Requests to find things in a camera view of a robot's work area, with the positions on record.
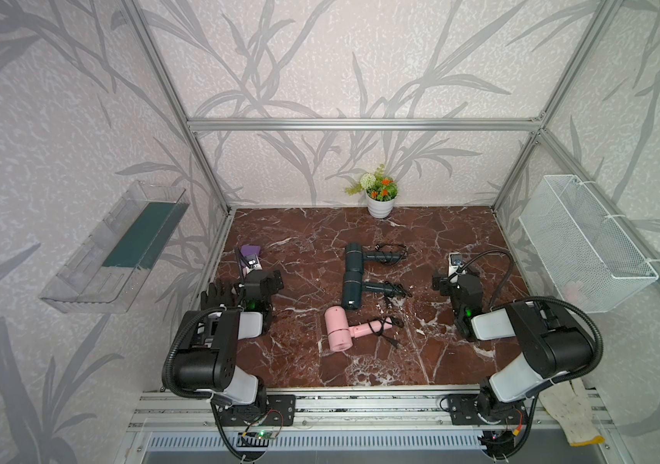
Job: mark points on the purple pink spatula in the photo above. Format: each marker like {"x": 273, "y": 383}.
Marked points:
{"x": 249, "y": 259}

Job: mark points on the horizontal aluminium frame bar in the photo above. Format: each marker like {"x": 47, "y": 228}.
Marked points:
{"x": 363, "y": 124}

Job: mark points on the black green work glove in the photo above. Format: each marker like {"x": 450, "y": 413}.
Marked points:
{"x": 218, "y": 294}

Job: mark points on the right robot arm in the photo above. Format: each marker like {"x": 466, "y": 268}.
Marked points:
{"x": 558, "y": 343}

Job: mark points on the dark green hair dryer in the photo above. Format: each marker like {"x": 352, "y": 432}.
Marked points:
{"x": 386, "y": 254}
{"x": 354, "y": 287}

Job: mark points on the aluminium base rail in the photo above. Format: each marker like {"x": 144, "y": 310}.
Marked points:
{"x": 331, "y": 420}

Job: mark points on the white wire mesh basket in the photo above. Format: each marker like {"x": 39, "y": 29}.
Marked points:
{"x": 588, "y": 255}

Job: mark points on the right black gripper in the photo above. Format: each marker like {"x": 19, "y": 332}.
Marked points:
{"x": 445, "y": 284}

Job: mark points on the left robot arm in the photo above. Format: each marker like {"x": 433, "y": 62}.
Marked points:
{"x": 202, "y": 360}

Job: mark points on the pink hair dryer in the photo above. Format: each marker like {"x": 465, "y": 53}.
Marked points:
{"x": 340, "y": 334}

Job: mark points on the clear plastic wall shelf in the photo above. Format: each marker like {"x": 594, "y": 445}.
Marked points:
{"x": 110, "y": 268}

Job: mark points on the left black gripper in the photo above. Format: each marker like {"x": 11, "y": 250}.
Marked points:
{"x": 273, "y": 282}

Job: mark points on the white cloth glove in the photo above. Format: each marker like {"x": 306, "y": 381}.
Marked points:
{"x": 568, "y": 403}

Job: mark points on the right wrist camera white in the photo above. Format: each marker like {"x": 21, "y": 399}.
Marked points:
{"x": 456, "y": 266}

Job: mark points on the white pot artificial flowers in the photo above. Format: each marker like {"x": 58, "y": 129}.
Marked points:
{"x": 379, "y": 189}

